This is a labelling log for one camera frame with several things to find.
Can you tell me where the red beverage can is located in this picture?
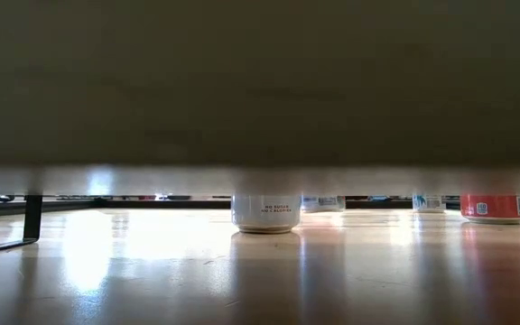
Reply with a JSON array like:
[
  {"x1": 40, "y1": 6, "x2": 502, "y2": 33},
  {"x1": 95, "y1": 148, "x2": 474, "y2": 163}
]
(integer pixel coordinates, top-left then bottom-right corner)
[{"x1": 460, "y1": 194, "x2": 520, "y2": 226}]

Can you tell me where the black metal shelf leg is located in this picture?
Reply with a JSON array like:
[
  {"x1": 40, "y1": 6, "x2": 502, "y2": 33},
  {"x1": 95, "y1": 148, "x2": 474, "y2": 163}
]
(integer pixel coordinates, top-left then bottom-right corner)
[{"x1": 0, "y1": 194, "x2": 43, "y2": 257}]

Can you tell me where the black metal table frame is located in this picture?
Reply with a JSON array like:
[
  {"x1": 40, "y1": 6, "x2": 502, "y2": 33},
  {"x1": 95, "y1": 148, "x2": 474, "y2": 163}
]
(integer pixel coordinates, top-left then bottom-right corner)
[{"x1": 0, "y1": 200, "x2": 520, "y2": 220}]

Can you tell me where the white can with black lid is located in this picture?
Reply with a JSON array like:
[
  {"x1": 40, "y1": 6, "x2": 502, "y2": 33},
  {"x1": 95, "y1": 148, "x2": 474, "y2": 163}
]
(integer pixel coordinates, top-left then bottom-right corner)
[{"x1": 230, "y1": 194, "x2": 302, "y2": 235}]

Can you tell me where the blue and white beverage can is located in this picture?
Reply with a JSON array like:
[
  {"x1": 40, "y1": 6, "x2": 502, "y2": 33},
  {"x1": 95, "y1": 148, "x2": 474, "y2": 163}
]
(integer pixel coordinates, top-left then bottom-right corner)
[{"x1": 302, "y1": 195, "x2": 347, "y2": 214}]

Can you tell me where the white teal-print beverage can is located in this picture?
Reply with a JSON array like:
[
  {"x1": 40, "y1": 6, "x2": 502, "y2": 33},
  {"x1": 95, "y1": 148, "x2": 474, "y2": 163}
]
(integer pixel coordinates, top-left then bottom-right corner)
[{"x1": 412, "y1": 195, "x2": 447, "y2": 214}]

